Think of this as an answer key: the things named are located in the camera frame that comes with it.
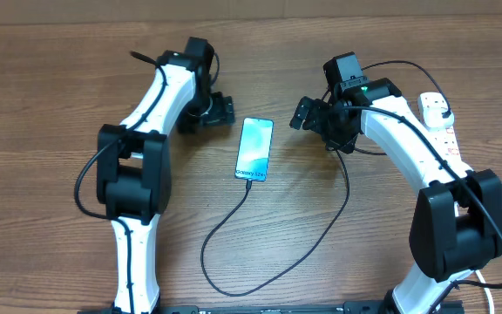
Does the white power strip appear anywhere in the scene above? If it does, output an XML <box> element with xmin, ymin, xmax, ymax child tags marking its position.
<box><xmin>417</xmin><ymin>92</ymin><xmax>462</xmax><ymax>162</ymax></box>

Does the white charger plug adapter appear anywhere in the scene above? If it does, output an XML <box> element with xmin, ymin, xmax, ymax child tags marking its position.
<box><xmin>421</xmin><ymin>107</ymin><xmax>455</xmax><ymax>132</ymax></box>

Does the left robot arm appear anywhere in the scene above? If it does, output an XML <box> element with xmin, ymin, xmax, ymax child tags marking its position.
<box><xmin>95</xmin><ymin>37</ymin><xmax>235</xmax><ymax>313</ymax></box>

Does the smartphone with light blue screen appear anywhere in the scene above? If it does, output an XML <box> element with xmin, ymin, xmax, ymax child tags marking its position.
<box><xmin>234</xmin><ymin>117</ymin><xmax>274</xmax><ymax>181</ymax></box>

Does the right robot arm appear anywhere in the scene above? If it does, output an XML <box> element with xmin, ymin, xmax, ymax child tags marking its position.
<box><xmin>289</xmin><ymin>52</ymin><xmax>502</xmax><ymax>313</ymax></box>

